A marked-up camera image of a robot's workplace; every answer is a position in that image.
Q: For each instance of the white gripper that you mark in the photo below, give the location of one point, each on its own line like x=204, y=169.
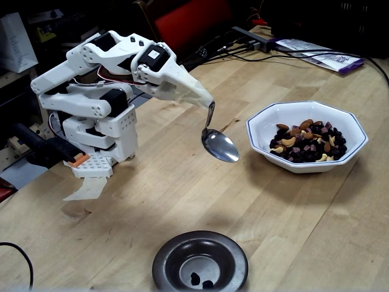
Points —
x=174, y=83

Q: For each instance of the beige masking tape wrap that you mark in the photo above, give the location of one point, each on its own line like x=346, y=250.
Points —
x=197, y=92

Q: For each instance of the bent metal spoon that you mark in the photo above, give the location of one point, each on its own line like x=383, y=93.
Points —
x=220, y=146

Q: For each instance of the dark raisin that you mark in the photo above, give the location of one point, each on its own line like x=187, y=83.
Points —
x=195, y=278
x=207, y=284

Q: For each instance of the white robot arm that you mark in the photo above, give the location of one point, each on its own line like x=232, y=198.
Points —
x=60, y=71

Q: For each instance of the brown plate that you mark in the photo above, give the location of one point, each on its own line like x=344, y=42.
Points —
x=167, y=264

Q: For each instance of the white octagonal bowl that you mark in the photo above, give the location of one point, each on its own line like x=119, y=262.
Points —
x=349, y=124

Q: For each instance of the red chair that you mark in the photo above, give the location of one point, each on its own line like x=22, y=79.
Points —
x=188, y=24

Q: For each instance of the grey usb hub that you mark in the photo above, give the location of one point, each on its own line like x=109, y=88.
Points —
x=258, y=42

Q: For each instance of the yellow black box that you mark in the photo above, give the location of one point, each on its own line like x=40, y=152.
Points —
x=45, y=35

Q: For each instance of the black clamp with orange pad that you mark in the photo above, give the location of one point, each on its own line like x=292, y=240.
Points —
x=51, y=149

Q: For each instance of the beige masking tape piece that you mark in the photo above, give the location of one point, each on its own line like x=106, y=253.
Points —
x=88, y=190

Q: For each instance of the white paper bag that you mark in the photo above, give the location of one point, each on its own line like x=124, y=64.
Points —
x=15, y=45

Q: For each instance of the trail mix nuts and raisins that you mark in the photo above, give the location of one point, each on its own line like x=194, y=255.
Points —
x=307, y=146

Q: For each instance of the purple white plastic bag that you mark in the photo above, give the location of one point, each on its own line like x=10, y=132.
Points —
x=340, y=61

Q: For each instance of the light wooden shelf frame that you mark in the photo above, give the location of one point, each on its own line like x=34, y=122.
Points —
x=15, y=79

